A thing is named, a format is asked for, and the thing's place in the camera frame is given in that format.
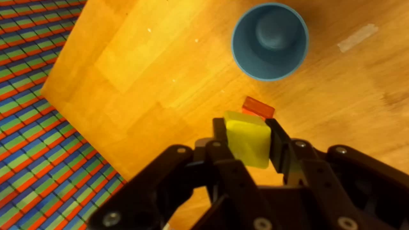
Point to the orange block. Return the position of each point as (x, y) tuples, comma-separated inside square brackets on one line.
[(259, 108)]

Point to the yellow cube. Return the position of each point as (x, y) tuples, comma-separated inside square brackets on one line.
[(248, 141)]

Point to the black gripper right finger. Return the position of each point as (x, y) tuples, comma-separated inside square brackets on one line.
[(349, 183)]

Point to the clear tape strip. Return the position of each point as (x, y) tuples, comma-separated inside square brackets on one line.
[(358, 38)]

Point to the blue cup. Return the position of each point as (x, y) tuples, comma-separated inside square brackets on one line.
[(270, 42)]

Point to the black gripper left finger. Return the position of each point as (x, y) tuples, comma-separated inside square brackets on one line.
[(170, 192)]

